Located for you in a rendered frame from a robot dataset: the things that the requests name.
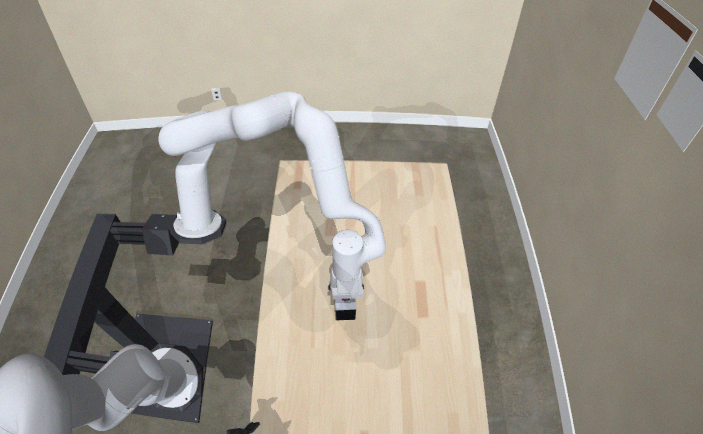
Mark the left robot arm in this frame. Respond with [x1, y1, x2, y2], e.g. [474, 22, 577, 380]
[158, 92, 386, 299]

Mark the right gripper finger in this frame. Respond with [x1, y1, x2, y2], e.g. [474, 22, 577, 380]
[227, 422, 260, 434]

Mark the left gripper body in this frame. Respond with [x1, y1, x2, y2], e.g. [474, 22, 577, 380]
[330, 268, 362, 291]

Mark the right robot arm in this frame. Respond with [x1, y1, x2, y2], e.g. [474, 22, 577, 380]
[0, 344, 198, 434]

